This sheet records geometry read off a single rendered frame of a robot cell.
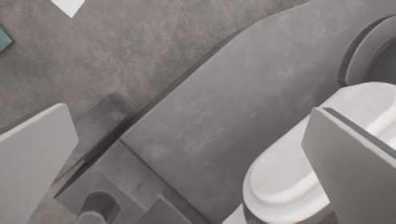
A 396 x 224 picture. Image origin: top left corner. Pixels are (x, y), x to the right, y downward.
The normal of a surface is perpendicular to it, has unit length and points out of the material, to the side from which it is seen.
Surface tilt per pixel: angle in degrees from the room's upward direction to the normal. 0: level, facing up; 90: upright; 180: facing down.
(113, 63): 0
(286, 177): 90
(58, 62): 0
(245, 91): 0
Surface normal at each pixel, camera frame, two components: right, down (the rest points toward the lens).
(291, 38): 0.10, 0.25
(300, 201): -0.65, -0.72
